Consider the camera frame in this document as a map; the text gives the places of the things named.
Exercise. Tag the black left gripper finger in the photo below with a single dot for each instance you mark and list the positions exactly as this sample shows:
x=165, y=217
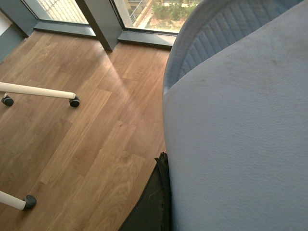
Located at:
x=152, y=211

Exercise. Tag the light blue slipper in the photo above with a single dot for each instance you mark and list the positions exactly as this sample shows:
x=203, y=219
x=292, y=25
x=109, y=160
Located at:
x=235, y=112

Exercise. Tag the white wheeled stand leg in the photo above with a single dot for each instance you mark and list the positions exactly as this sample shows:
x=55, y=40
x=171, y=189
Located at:
x=5, y=88
x=28, y=203

